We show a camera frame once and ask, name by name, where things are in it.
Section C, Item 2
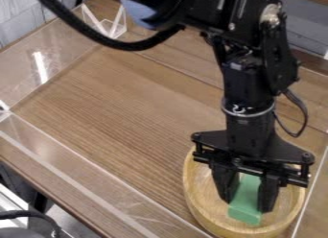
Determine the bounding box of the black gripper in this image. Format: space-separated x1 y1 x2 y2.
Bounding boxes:
191 112 315 213

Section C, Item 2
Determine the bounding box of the green rectangular block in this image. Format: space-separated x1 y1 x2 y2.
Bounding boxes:
228 174 262 226

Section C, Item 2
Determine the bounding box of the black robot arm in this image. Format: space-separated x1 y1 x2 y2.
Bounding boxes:
120 0 314 213

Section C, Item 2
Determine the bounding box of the brown wooden bowl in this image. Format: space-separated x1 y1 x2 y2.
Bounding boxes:
182 150 306 238

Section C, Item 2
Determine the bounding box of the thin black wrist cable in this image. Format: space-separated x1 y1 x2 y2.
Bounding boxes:
272 87 311 138

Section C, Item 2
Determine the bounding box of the clear acrylic tray wall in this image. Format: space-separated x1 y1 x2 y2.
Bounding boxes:
0 1 328 238

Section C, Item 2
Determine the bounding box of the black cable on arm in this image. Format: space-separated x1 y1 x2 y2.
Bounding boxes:
30 0 187 52

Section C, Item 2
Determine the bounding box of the clear acrylic corner bracket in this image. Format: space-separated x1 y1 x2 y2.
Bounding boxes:
82 4 127 39

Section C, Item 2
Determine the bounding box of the black cable lower left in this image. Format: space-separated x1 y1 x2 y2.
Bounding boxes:
0 210 63 238

